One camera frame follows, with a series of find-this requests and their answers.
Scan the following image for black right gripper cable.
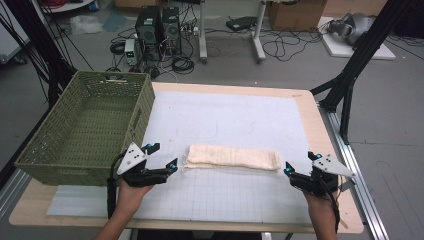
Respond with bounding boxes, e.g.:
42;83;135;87
319;179;342;234

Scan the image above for black computer tower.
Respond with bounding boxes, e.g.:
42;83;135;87
134;5;164;62
161;6;183;56

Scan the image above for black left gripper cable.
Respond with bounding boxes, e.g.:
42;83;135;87
106;153;127;220

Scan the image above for grey headset device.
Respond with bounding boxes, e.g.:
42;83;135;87
326;12;376;46

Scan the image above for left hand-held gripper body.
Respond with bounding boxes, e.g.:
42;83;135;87
116;142;170;188

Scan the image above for black metal frame stand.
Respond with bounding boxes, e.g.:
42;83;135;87
309;0;414;145
0;0;78;108

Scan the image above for brown cardboard box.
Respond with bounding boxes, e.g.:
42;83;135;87
268;0;328;33

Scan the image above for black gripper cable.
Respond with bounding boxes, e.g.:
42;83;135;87
319;179;342;234
106;153;127;220

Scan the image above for white grid mat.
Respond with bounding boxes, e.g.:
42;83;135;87
45;89;314;225

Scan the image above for person's left hand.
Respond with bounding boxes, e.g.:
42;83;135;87
115;179;155;216

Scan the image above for coiled black floor cable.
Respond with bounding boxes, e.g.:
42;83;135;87
170;55;196;75

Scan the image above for white desk leg frame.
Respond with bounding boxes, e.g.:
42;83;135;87
198;0;268;64

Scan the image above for person's right hand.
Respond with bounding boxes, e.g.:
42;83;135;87
303;190;338;222

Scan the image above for cream towel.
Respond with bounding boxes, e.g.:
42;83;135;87
182;144;282;172

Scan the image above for small grey power supply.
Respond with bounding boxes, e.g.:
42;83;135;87
124;38;138;66

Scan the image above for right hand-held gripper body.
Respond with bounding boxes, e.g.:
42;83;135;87
289;154;356;198

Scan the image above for green woven basket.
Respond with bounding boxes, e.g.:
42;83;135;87
14;70;156;187

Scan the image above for loose black floor cables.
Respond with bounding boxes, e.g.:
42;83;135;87
261;29;324;63

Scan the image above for white flat board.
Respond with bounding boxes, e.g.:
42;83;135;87
316;16;397;61

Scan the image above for black flat device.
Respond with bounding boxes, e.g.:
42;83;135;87
225;15;258;33

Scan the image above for aluminium floor rail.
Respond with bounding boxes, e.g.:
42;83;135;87
318;101;390;240

